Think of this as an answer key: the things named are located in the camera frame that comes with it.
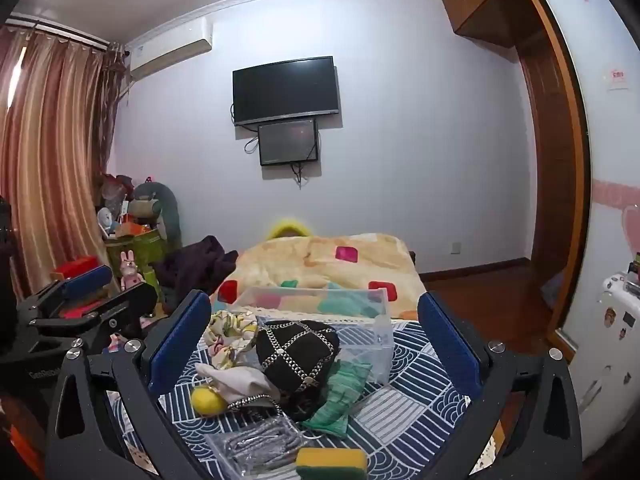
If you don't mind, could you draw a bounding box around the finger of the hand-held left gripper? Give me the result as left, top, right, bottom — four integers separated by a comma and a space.
17, 264, 114, 319
36, 282, 159, 348

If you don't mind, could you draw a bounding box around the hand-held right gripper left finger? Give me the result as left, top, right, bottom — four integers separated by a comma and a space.
45, 289, 222, 480

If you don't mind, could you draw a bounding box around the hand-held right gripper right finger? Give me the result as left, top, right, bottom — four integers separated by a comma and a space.
417, 291, 586, 480

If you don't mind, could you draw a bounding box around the floral cloth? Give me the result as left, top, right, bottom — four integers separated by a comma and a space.
207, 309, 259, 366

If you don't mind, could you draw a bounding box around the yellow fuzzy ball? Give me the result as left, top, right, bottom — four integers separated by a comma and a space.
189, 384, 227, 415

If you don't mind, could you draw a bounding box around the beige pouch with chain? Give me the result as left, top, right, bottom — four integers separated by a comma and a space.
194, 362, 282, 412

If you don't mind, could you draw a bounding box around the clear plastic box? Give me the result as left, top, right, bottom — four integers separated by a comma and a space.
232, 286, 396, 386

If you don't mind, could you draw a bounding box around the black studded hat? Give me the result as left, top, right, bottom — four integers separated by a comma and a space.
254, 319, 341, 422

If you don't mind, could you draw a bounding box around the silver foil packet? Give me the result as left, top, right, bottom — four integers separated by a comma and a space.
203, 412, 306, 480

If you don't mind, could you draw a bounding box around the yellow green sponge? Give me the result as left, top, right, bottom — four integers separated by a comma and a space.
294, 447, 369, 480

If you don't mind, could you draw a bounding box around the red box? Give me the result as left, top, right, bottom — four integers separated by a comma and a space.
49, 255, 100, 281

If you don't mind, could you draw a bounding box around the red book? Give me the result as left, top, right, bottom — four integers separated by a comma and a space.
59, 300, 102, 319

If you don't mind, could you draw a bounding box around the pink bunny toy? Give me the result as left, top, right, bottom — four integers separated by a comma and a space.
118, 249, 146, 291

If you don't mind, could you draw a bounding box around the green cardboard box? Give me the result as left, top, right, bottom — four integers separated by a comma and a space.
104, 227, 169, 292

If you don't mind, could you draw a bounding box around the dark purple clothing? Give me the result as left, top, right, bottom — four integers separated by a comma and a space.
155, 235, 240, 312

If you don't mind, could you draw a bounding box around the blue white patterned cloth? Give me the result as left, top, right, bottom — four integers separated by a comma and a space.
106, 316, 507, 480

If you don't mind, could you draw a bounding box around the red bag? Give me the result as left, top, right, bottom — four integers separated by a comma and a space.
102, 172, 134, 202

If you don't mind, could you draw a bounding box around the grey green plush toy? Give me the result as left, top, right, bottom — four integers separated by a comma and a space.
131, 180, 184, 252

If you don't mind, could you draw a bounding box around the striped brown curtain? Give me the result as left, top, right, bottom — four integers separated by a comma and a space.
0, 25, 127, 301

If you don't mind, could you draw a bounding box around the orange blanket with coloured squares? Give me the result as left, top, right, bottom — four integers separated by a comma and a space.
210, 232, 427, 322

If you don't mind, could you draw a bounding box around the yellow fuzzy hoop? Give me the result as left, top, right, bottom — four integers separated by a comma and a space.
266, 217, 314, 240

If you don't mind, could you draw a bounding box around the white appliance with stickers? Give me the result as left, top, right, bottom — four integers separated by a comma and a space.
570, 271, 640, 461

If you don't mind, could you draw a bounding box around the brown wooden door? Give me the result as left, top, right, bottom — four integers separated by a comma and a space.
516, 32, 577, 322

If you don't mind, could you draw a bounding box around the white sliding wardrobe door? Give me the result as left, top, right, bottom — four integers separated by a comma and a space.
530, 0, 640, 461

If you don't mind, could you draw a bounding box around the white air conditioner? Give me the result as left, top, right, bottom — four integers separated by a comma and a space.
126, 16, 214, 82

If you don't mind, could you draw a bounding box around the red white paper notice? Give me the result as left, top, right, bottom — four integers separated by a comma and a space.
604, 66, 629, 92

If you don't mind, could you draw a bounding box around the wooden overhead cabinet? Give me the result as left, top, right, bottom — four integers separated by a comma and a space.
439, 0, 532, 50

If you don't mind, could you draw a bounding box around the small black wall monitor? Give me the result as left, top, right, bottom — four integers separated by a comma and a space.
257, 118, 320, 167

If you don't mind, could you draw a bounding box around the white curtain rail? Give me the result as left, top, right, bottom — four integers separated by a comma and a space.
4, 16, 110, 52

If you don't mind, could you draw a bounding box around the large black wall television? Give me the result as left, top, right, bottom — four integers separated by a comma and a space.
232, 56, 341, 127

